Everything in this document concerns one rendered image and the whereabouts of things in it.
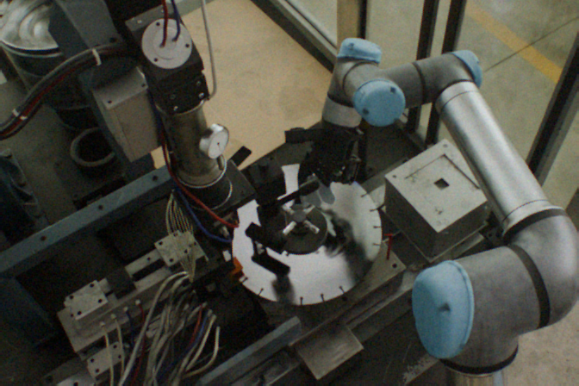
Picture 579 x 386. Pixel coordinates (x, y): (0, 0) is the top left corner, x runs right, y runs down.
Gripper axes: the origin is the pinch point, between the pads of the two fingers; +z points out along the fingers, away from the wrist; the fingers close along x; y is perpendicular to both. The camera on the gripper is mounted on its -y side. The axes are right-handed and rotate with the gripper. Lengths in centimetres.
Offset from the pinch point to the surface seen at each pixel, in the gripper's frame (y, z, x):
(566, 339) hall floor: 27, 58, 111
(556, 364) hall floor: 30, 63, 104
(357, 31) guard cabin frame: -33, -25, 37
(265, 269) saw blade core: 3.7, 11.2, -10.3
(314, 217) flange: 1.7, 2.6, 1.5
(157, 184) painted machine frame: -18.7, 2.7, -23.7
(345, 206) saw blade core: 3.2, 0.2, 8.4
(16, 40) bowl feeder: -72, -7, -34
